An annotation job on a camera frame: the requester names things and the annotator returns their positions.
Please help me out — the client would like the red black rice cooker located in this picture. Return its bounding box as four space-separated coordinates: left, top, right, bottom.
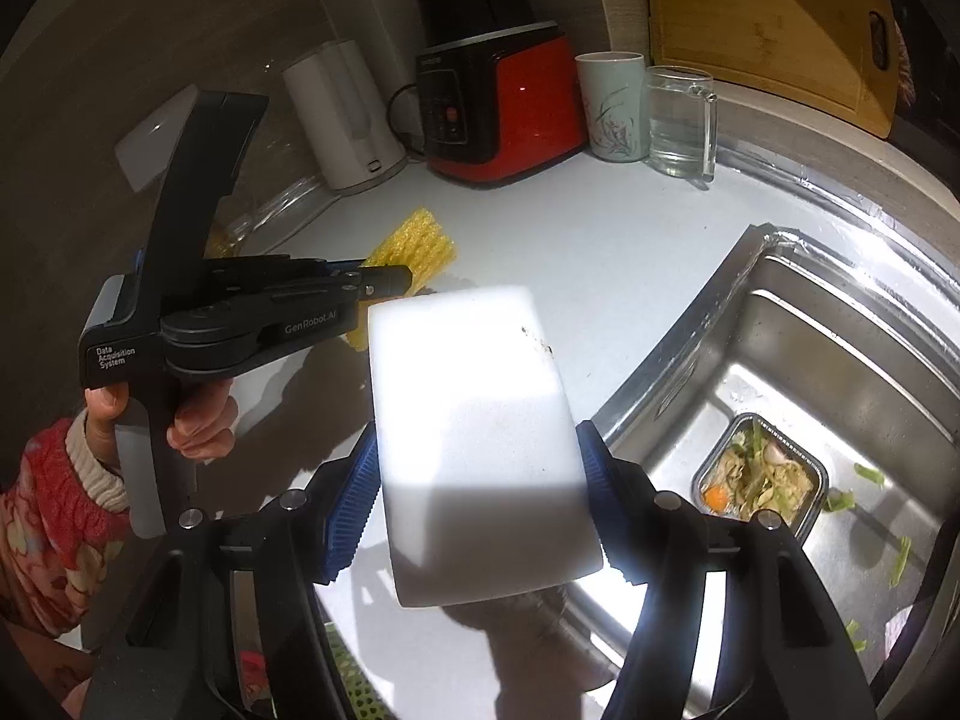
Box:
415 0 587 187

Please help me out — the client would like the wooden cutting board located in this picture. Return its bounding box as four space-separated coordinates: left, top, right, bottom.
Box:
649 0 898 138

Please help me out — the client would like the white wall socket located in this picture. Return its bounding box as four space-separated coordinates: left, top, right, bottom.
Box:
114 85 199 192

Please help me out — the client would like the green perforated trash basket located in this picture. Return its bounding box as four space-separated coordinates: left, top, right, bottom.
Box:
337 658 394 720

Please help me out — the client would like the clear glass mug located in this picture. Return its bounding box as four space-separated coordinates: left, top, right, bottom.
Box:
646 65 719 188

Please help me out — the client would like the glass jar on counter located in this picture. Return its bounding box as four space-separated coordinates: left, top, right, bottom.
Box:
205 176 340 259

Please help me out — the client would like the white foam block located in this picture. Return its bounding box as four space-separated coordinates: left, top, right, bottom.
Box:
368 286 604 608

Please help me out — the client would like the white electric kettle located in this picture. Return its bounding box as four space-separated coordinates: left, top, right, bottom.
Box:
283 39 407 195

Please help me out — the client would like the stainless steel sink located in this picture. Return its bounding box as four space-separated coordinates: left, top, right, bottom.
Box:
594 224 958 718

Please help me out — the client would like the yellow foam fruit net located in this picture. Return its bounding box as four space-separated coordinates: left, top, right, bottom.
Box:
345 208 457 351

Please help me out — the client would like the white patterned ceramic cup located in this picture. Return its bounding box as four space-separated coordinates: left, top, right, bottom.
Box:
574 50 649 163

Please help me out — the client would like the metal food tray with leftovers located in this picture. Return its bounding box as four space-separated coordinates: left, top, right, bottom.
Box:
692 413 828 543

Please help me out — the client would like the black power cable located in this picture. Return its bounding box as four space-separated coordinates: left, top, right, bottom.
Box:
385 79 430 161

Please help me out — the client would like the red floral sleeve forearm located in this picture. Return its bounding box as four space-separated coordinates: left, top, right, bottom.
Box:
2 415 128 639

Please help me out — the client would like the person's left hand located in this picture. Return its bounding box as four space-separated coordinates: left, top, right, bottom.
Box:
83 379 239 468

